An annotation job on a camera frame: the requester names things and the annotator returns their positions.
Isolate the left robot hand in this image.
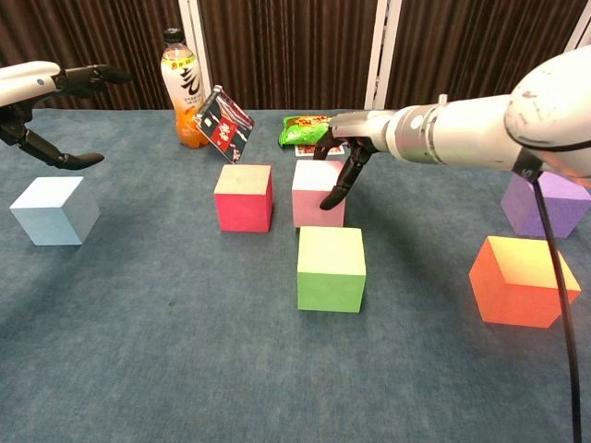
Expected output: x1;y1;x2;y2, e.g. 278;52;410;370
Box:
0;61;135;172

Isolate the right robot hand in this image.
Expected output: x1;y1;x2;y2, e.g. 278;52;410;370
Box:
313;109;398;212

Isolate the pink foam cube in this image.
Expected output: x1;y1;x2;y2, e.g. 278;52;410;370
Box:
291;159;346;229

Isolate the light blue foam cube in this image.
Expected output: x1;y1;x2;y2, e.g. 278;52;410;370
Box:
9;175;102;246

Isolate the red foam cube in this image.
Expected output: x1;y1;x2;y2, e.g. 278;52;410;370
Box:
213;163;274;233

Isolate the purple foam cube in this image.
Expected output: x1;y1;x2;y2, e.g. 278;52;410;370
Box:
500;171;591;240

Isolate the orange foam cube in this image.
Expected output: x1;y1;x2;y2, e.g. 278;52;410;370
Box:
468;234;582;329

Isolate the red white card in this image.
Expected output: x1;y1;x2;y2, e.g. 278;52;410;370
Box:
294;144;346;158

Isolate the green orange snack bag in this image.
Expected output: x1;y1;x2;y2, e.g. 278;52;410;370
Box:
278;114;334;150

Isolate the dark brown curtain panel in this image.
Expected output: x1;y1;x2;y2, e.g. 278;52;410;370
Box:
198;0;380;111
0;0;186;111
387;0;587;111

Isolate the red black card box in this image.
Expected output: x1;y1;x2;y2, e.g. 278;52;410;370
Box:
193;85;256;165

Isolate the green foam cube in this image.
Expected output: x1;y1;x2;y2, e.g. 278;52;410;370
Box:
296;225;368;314

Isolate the orange drink bottle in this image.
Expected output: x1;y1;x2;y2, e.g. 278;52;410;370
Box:
160;28;210;150

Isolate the blue felt table mat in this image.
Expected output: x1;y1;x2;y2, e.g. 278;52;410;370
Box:
0;108;591;443

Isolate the white partition post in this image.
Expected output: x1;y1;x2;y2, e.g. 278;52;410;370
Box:
177;0;213;112
363;0;402;112
572;0;591;47

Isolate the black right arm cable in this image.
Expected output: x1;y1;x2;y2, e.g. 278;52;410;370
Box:
512;138;584;443

